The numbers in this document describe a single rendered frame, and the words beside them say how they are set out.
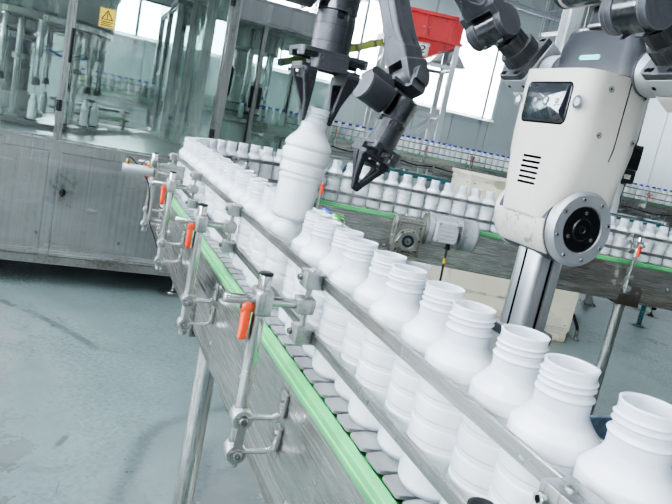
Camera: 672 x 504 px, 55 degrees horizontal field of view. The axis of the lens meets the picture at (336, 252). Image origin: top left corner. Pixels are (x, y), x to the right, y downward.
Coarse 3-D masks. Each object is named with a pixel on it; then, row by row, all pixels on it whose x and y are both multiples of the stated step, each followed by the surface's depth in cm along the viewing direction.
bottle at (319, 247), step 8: (320, 224) 84; (328, 224) 84; (336, 224) 84; (312, 232) 86; (320, 232) 84; (328, 232) 84; (312, 240) 85; (320, 240) 84; (328, 240) 84; (304, 248) 86; (312, 248) 85; (320, 248) 84; (328, 248) 85; (304, 256) 85; (312, 256) 84; (320, 256) 84; (312, 264) 84; (296, 272) 86; (296, 280) 86; (296, 288) 86; (304, 288) 85; (288, 320) 87
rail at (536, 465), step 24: (192, 168) 171; (216, 192) 138; (336, 288) 72; (288, 312) 86; (360, 312) 65; (312, 336) 77; (384, 336) 60; (336, 360) 70; (408, 360) 55; (360, 384) 64; (432, 384) 52; (480, 408) 46; (504, 432) 43; (408, 456) 54; (528, 456) 40; (432, 480) 50
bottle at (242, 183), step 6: (240, 174) 128; (246, 174) 127; (252, 174) 130; (240, 180) 127; (246, 180) 127; (240, 186) 128; (246, 186) 127; (234, 192) 128; (240, 192) 127; (234, 198) 127; (228, 216) 128; (222, 252) 130
